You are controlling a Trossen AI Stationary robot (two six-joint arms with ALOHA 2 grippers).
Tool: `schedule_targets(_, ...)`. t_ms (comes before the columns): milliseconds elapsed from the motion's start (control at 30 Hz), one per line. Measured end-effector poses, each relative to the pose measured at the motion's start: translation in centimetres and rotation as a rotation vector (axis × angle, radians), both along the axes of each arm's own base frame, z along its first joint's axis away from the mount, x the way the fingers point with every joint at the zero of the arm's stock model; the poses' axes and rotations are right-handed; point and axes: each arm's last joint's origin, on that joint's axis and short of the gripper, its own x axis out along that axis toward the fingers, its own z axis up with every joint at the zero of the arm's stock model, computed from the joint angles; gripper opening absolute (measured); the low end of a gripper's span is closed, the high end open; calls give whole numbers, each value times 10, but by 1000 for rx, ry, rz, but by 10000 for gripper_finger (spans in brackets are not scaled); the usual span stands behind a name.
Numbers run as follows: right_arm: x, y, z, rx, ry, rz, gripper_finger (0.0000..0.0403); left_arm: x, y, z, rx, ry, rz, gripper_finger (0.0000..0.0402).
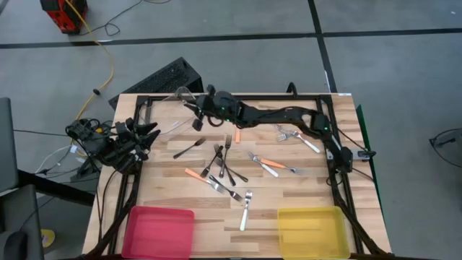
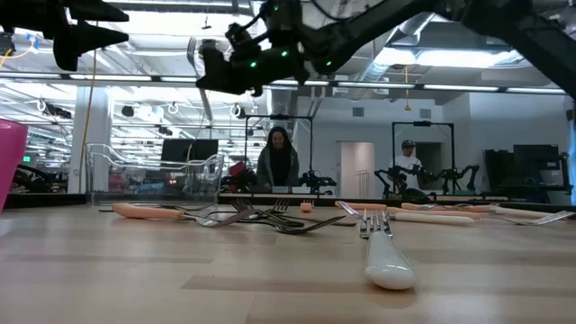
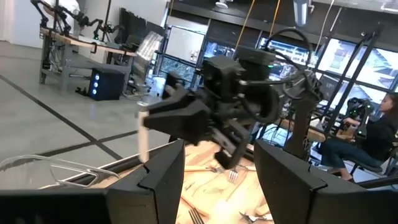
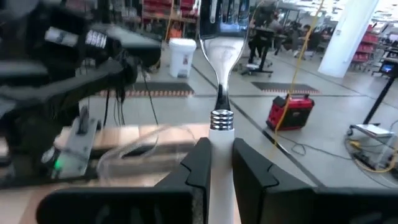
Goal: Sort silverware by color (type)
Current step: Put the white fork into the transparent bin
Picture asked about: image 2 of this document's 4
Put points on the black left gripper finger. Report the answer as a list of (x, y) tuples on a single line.
[(94, 13), (96, 38)]

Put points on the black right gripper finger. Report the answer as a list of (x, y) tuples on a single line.
[(218, 81), (216, 57)]

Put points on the black background robot arm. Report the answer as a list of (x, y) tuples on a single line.
[(450, 173), (382, 173), (315, 181)]

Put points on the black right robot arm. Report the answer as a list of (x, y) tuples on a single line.
[(531, 36)]

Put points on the black monitor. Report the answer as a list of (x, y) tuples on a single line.
[(180, 150)]

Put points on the white pillar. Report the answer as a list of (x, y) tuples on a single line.
[(101, 126)]

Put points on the red background object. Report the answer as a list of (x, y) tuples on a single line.
[(237, 170)]

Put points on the person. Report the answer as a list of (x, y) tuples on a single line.
[(279, 171), (407, 164)]

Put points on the white door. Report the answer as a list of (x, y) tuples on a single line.
[(355, 166)]

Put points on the clear plastic bin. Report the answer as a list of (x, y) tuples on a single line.
[(108, 180)]

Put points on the pink plastic bin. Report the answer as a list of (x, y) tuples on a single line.
[(11, 162)]

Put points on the ceiling light panel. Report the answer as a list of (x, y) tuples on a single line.
[(450, 58)]

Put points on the black desk workstation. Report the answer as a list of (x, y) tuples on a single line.
[(535, 157)]

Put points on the upright side panel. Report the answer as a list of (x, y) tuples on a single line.
[(573, 157)]

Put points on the horizontal light bar rail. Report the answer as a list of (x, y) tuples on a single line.
[(112, 78)]

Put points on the black frame stand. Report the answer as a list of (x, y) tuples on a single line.
[(279, 117), (423, 123)]

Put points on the silver ceiling duct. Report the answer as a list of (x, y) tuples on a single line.
[(411, 29)]

